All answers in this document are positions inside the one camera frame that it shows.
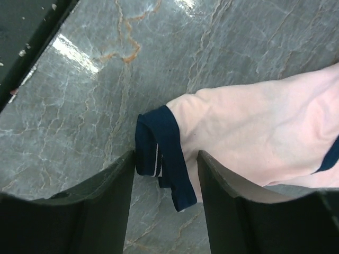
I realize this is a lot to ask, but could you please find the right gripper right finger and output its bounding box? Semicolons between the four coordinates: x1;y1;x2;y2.
197;151;338;253

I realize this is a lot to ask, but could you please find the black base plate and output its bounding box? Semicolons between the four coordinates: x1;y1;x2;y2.
1;0;78;108

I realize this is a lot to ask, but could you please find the pink underwear navy trim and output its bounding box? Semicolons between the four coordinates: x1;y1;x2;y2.
135;64;338;211

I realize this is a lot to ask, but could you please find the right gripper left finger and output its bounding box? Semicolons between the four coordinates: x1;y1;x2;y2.
1;151;135;253

